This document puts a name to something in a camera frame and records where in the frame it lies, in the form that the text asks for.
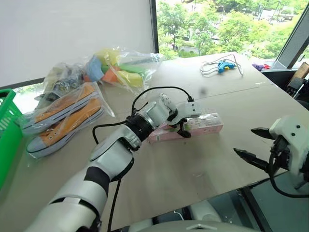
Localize clear bag with dark items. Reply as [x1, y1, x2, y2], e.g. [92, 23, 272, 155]
[33, 61, 85, 102]

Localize grey slanted window frame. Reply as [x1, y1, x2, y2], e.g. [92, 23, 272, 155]
[274, 0, 309, 70]

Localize green plastic basket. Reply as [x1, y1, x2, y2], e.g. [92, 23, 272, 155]
[0, 88, 25, 191]

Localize clear plastic sneaker bag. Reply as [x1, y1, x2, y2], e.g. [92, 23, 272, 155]
[21, 81, 117, 160]

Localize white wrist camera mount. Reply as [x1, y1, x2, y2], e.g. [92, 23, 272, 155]
[269, 116, 309, 189]
[159, 93, 202, 127]

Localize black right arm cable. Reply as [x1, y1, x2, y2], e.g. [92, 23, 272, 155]
[268, 145, 309, 199]

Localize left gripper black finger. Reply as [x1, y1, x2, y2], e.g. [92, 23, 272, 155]
[178, 123, 192, 138]

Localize long pink cardboard box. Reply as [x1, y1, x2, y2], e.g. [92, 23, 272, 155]
[147, 112, 224, 145]

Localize lime yellow sponge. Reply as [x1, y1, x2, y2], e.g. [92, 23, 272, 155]
[117, 71, 146, 88]

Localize brown cardboard box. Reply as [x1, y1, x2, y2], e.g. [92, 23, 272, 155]
[295, 61, 309, 79]

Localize blue glue gun with cable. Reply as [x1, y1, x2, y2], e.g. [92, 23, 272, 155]
[199, 54, 244, 78]

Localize green sponge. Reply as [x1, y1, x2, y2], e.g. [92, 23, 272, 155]
[101, 62, 146, 73]

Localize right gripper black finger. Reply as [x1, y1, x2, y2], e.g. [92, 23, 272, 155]
[233, 148, 272, 173]
[251, 127, 276, 140]

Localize green trees outside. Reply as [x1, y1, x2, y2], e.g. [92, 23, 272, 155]
[156, 0, 305, 60]

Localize orange canvas sneaker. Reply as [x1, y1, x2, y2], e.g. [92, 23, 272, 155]
[21, 83, 98, 135]
[26, 98, 105, 156]

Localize orange sponge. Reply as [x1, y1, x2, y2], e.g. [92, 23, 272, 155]
[101, 67, 121, 84]

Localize black device on ledge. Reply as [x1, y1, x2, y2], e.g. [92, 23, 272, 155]
[286, 77, 305, 98]

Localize white roller blind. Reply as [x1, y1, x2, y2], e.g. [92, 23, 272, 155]
[0, 0, 155, 88]

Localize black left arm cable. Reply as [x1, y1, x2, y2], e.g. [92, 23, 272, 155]
[92, 86, 195, 232]

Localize blue sponge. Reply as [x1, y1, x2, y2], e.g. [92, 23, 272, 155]
[85, 55, 103, 82]

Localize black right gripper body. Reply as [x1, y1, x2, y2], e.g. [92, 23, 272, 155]
[267, 135, 293, 174]

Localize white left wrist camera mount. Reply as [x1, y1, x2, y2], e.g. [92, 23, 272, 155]
[159, 93, 202, 127]

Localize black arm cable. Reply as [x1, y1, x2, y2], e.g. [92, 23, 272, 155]
[268, 145, 309, 199]
[92, 86, 195, 232]

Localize clear plastic bag of sponges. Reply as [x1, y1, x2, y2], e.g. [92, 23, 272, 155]
[83, 46, 166, 94]

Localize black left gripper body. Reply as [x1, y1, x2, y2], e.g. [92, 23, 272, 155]
[177, 116, 193, 127]

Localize black vertical window frame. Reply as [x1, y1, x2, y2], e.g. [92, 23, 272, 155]
[149, 0, 160, 54]

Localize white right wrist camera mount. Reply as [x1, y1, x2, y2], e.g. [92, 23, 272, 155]
[269, 116, 309, 189]

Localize grey robot torso shell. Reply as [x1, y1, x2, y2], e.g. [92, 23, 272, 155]
[129, 199, 265, 232]

